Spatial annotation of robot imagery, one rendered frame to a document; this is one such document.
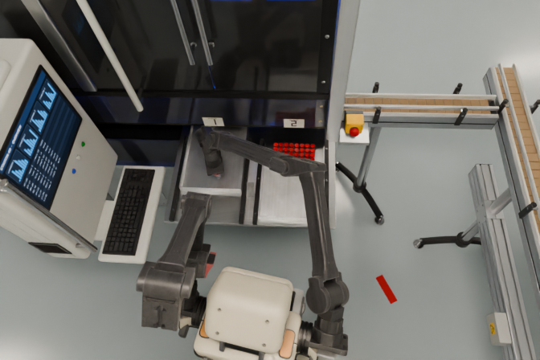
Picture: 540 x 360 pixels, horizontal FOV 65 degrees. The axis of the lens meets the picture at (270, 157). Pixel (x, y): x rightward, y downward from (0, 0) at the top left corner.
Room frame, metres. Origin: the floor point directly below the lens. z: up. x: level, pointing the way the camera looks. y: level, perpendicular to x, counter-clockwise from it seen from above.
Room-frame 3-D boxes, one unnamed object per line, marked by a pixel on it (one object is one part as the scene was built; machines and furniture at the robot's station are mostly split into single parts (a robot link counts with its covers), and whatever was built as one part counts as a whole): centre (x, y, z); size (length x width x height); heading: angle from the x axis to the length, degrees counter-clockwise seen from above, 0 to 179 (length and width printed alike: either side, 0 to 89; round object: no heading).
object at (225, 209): (0.86, 0.08, 0.87); 0.70 x 0.48 x 0.02; 81
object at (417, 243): (0.69, -1.03, 0.07); 0.50 x 0.08 x 0.14; 81
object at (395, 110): (1.07, -0.67, 0.92); 0.69 x 0.16 x 0.16; 81
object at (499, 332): (0.17, -0.88, 0.50); 0.12 x 0.05 x 0.09; 171
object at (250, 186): (0.71, 0.10, 0.91); 0.14 x 0.03 x 0.06; 171
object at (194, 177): (0.96, 0.24, 0.90); 0.34 x 0.26 x 0.04; 171
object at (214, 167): (0.84, 0.22, 1.05); 0.10 x 0.07 x 0.07; 5
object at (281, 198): (0.79, -0.08, 0.90); 0.34 x 0.26 x 0.04; 170
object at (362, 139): (1.02, -0.39, 0.87); 0.14 x 0.13 x 0.02; 171
